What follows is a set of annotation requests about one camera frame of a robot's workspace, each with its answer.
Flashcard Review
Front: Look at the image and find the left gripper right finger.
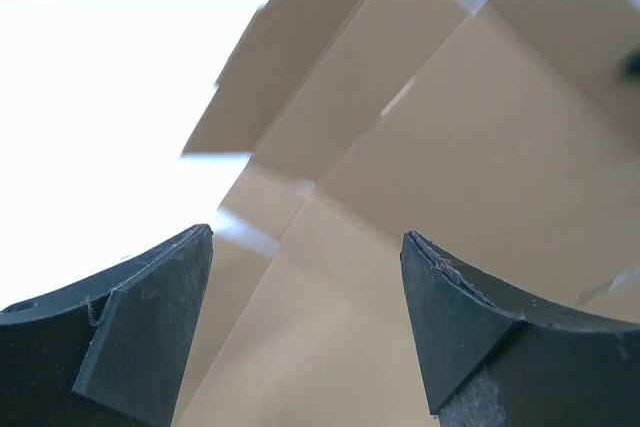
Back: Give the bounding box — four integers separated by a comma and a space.
400, 231, 639, 427

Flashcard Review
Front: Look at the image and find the cardboard box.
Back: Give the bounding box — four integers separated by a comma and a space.
179, 0, 639, 426

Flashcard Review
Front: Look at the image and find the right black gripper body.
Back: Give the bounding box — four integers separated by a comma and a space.
620, 48, 640, 78

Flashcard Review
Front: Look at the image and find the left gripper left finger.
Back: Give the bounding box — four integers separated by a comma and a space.
1, 224, 213, 426

